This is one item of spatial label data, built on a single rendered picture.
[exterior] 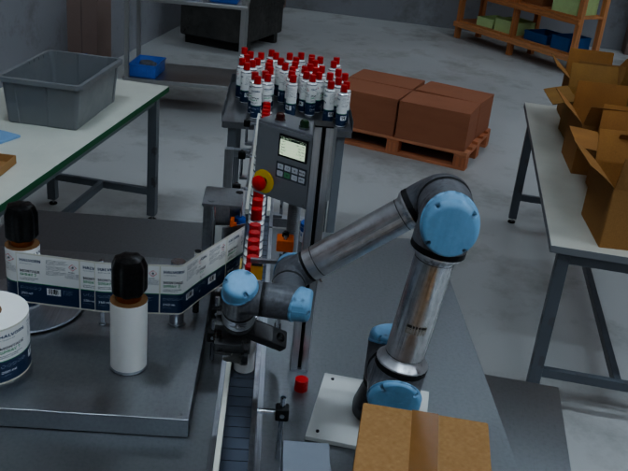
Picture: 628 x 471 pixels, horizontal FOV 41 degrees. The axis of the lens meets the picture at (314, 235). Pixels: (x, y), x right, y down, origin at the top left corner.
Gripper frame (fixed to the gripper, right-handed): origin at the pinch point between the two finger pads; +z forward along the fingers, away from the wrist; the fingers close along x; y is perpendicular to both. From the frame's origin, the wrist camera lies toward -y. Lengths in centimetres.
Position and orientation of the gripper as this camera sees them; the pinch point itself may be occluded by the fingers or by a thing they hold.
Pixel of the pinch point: (245, 360)
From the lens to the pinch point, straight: 207.4
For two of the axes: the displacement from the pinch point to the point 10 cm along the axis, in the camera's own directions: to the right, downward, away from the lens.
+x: -0.3, 8.1, -5.8
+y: -10.0, -0.8, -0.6
